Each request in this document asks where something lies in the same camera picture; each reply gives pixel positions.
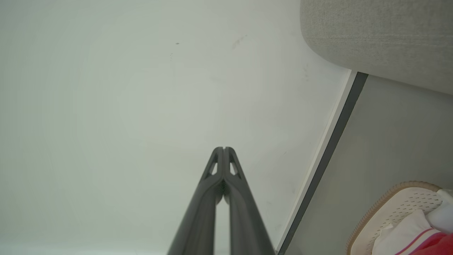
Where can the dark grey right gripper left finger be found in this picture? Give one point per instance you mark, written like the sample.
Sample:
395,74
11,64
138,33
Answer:
201,212

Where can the red and white garment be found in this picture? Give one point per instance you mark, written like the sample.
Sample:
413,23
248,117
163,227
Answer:
439,246

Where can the white and dark baseboard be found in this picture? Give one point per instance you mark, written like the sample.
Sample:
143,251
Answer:
332,141

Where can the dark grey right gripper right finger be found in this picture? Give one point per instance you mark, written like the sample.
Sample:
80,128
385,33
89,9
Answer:
246,219

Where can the white basket with brown rim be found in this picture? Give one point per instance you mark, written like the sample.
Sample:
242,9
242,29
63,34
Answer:
396,202

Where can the grey fabric sofa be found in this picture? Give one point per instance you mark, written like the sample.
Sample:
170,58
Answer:
382,32

